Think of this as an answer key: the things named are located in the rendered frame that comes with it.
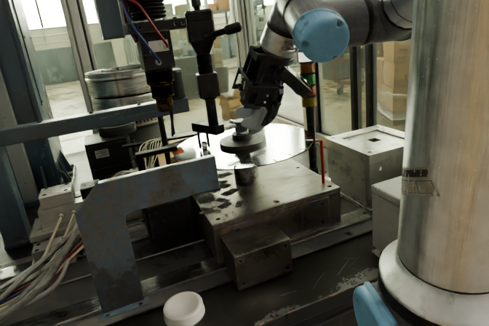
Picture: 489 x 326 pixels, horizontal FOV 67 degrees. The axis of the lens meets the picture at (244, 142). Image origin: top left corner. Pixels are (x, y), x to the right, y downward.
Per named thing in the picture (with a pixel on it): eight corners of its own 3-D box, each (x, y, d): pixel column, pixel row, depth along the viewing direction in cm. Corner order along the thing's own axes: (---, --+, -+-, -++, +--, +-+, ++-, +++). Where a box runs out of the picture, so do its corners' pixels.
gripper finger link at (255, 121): (231, 134, 83) (244, 100, 77) (255, 133, 86) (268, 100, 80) (236, 143, 81) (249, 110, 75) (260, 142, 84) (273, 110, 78)
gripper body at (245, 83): (230, 89, 79) (247, 38, 72) (264, 91, 83) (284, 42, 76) (243, 112, 74) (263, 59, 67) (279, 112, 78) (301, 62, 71)
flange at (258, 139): (239, 133, 96) (238, 124, 95) (275, 137, 89) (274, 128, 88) (209, 147, 88) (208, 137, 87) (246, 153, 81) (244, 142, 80)
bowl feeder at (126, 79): (171, 137, 176) (157, 60, 166) (185, 155, 149) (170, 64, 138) (103, 151, 166) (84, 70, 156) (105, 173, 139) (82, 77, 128)
